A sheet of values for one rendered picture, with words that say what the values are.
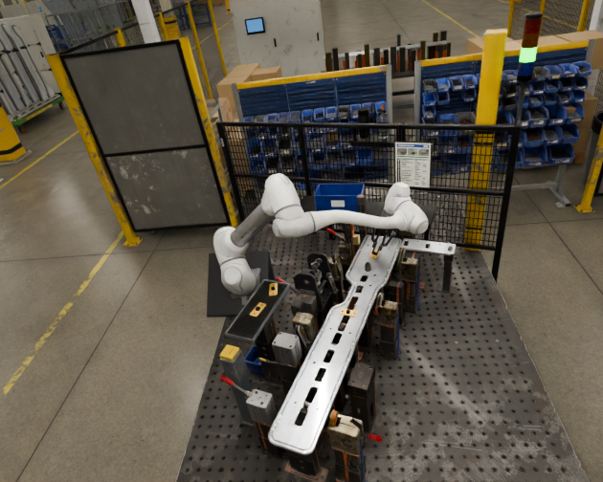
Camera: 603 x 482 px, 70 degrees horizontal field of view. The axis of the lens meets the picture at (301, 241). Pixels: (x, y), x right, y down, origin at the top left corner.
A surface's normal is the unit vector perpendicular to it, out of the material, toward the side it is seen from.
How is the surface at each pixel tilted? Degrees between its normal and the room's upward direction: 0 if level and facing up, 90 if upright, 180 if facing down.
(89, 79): 90
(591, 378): 0
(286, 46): 90
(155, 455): 0
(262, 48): 90
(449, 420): 0
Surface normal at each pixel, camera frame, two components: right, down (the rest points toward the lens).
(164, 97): -0.07, 0.57
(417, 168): -0.39, 0.56
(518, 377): -0.13, -0.82
